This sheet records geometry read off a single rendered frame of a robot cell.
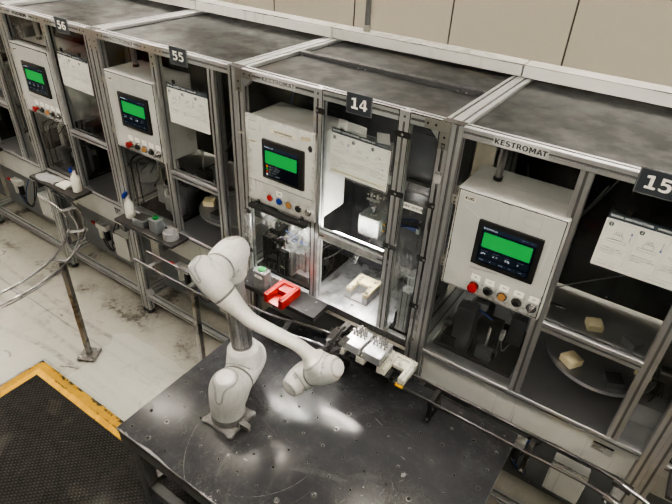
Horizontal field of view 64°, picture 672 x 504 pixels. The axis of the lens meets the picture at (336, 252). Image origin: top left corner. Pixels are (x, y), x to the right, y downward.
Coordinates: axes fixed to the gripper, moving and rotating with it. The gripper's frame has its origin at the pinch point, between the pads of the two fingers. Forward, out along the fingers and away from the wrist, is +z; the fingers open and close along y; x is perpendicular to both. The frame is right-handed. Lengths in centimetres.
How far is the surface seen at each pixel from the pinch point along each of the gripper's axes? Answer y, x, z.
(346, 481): -37, -30, -40
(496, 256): 53, -52, 23
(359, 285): -9.2, 19.7, 44.8
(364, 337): -10.4, -3.4, 13.0
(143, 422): -37, 61, -70
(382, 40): 103, 52, 104
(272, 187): 44, 63, 25
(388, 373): -21.2, -20.1, 9.2
